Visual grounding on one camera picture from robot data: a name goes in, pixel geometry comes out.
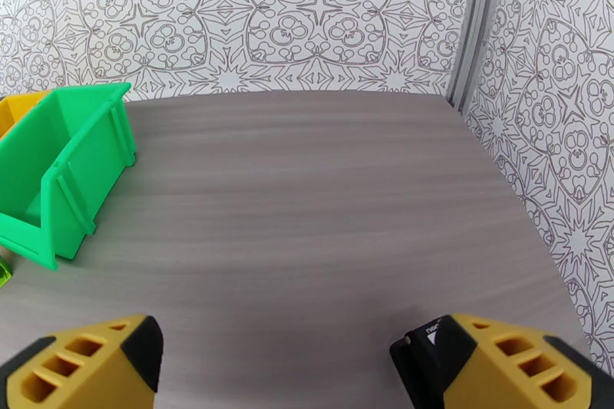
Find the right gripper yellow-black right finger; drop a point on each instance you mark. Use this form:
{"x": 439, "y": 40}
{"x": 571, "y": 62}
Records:
{"x": 479, "y": 374}

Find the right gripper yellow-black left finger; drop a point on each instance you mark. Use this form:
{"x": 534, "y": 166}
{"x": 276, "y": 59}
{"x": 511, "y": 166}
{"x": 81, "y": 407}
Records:
{"x": 96, "y": 374}

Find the green lego brick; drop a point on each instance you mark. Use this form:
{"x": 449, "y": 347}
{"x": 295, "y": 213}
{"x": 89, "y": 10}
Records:
{"x": 4, "y": 273}

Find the green plastic bin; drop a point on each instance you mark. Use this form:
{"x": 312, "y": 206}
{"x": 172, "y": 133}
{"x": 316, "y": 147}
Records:
{"x": 86, "y": 148}

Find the yellow plastic bin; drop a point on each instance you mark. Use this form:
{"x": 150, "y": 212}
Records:
{"x": 14, "y": 110}

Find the aluminium corner post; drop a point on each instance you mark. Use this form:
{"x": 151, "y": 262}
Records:
{"x": 472, "y": 38}

